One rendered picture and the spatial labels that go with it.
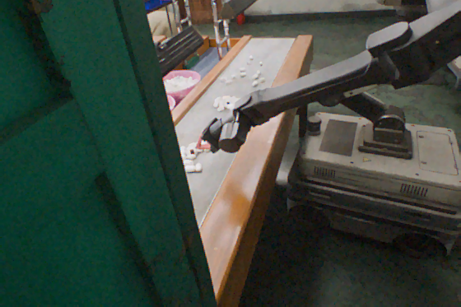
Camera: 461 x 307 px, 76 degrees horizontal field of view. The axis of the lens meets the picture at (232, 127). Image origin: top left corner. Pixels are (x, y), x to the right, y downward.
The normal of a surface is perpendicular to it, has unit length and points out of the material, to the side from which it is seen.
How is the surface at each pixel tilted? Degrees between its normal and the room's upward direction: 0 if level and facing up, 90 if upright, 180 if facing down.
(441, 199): 90
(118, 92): 90
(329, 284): 0
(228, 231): 0
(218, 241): 0
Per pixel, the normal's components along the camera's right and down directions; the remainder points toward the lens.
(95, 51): 0.94, 0.10
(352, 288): -0.10, -0.84
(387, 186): -0.50, 0.48
